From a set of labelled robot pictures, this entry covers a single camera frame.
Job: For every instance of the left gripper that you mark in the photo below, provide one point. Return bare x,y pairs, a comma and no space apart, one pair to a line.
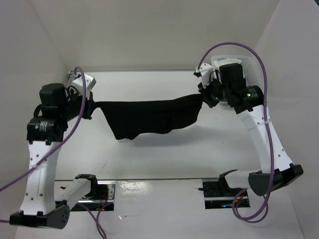
89,104

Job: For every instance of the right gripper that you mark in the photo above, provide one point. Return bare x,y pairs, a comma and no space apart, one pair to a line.
204,92

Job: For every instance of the black tank top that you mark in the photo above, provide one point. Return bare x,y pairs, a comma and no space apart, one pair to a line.
127,120

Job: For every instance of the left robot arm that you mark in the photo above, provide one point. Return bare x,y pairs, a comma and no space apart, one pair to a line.
45,136

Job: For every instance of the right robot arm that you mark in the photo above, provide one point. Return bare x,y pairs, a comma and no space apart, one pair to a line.
226,83

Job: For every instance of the white tank top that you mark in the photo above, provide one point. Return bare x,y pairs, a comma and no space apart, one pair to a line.
227,61

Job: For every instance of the white plastic laundry basket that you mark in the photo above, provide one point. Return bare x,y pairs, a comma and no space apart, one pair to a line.
250,72

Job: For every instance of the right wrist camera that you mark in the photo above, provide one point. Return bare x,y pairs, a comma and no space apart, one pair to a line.
204,71

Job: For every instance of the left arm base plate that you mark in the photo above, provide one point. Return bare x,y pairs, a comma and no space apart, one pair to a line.
102,200

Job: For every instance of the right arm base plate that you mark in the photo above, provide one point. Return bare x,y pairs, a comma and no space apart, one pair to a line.
215,197

